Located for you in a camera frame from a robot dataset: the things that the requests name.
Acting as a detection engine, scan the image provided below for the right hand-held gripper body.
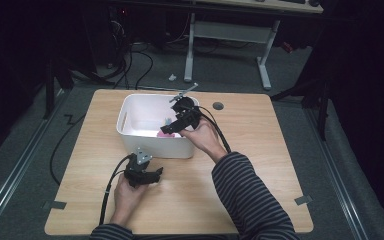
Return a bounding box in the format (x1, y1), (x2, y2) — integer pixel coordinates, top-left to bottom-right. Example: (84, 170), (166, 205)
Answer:
(168, 82), (202, 131)

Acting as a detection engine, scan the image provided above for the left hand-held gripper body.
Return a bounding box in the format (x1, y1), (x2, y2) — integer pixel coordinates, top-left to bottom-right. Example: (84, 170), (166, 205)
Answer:
(123, 146), (154, 189)

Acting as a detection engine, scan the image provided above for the white plastic storage bin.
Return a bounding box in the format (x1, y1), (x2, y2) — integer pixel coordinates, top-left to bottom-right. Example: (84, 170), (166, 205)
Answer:
(115, 92), (201, 159)

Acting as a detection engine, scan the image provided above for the person's left hand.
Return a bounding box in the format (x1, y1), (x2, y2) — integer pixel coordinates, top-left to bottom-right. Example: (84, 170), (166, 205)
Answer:
(113, 173), (150, 218)

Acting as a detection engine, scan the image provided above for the person's right hand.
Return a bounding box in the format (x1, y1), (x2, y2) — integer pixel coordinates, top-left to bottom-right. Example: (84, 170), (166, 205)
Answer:
(179, 119), (230, 165)

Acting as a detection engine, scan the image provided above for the grey tape piece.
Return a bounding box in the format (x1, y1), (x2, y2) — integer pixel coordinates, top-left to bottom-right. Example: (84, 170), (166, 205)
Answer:
(293, 194), (314, 206)
(42, 199), (68, 211)

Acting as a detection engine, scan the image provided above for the white-legged wooden desk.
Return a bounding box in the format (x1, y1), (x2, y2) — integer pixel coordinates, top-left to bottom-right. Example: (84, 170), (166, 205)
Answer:
(183, 0), (325, 91)

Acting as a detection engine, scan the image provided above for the black metal stand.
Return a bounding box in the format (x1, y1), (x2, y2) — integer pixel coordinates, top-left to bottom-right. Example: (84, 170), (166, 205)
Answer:
(42, 54), (76, 120)
(269, 74), (333, 142)

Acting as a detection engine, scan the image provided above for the red object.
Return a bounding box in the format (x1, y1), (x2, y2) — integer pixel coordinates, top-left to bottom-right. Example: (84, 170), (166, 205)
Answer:
(280, 41), (295, 54)

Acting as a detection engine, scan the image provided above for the right hand-held gripper black cable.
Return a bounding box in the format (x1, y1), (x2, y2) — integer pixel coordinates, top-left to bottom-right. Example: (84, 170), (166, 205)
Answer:
(194, 104), (233, 154)

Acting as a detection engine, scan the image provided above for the hand-held gripper black cable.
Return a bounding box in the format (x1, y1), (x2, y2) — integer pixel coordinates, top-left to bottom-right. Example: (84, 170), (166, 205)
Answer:
(194, 104), (233, 154)
(98, 153), (134, 227)

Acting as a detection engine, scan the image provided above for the left hand-held gripper black cable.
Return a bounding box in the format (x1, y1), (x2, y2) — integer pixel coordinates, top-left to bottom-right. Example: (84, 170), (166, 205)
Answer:
(98, 153), (134, 227)

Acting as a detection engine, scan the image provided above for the bundle of black cables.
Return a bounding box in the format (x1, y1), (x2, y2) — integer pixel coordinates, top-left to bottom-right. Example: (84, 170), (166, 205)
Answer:
(94, 18), (155, 90)

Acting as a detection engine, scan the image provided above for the black floor cable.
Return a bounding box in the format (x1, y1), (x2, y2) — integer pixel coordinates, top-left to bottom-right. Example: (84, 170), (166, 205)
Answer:
(48, 113), (87, 186)

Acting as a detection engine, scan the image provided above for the metal floor rail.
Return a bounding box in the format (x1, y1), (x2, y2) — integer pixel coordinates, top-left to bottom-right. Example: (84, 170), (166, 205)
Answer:
(0, 89), (66, 236)
(303, 105), (371, 240)

